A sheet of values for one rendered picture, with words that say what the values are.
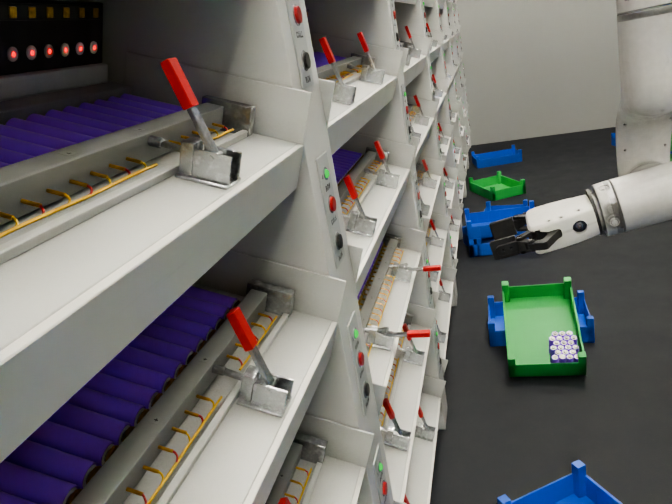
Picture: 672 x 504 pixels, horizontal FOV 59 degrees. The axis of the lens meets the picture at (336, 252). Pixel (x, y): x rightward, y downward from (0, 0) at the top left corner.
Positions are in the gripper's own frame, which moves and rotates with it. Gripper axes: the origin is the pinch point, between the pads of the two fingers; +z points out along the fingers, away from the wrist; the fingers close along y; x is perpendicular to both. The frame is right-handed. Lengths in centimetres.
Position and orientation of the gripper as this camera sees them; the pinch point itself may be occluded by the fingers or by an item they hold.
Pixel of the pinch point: (497, 239)
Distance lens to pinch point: 101.1
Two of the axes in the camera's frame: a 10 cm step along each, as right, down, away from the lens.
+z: -9.0, 2.7, 3.4
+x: -3.7, -8.9, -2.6
